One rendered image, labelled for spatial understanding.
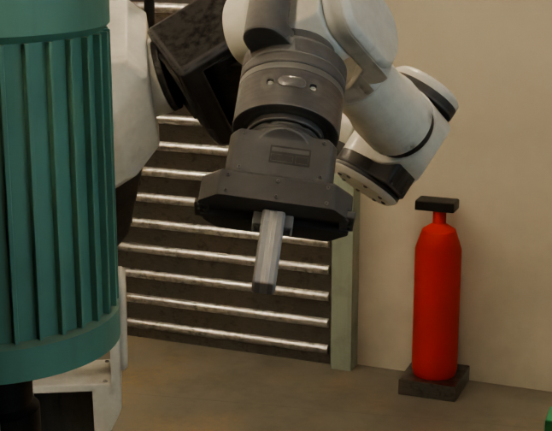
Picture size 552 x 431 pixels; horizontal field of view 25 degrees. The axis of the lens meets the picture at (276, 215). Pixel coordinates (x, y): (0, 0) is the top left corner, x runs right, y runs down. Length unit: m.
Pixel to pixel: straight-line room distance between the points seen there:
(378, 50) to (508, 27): 2.65
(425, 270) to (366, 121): 2.58
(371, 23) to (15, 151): 0.41
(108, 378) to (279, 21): 0.84
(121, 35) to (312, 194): 0.54
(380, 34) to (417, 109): 0.14
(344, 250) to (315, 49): 2.91
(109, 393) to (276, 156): 0.81
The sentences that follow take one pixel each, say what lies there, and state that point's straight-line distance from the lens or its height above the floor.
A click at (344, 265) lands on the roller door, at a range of 3.92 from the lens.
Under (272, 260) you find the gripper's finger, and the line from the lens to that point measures 0.95.
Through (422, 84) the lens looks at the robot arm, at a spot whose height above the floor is 1.31.
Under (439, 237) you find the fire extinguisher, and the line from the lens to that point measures 3.72.
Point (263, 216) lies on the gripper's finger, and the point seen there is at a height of 1.26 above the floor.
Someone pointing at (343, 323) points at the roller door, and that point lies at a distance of 3.98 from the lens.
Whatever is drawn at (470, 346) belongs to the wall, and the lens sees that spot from 3.96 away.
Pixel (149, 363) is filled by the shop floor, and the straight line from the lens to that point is 4.11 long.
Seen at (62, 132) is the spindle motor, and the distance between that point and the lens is 0.78.
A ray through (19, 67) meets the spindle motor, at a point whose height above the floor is 1.40.
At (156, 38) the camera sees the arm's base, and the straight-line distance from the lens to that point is 1.45.
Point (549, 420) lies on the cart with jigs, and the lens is 2.32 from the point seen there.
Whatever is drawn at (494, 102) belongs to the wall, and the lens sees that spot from 3.75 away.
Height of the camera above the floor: 1.50
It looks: 15 degrees down
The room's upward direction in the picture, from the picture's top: straight up
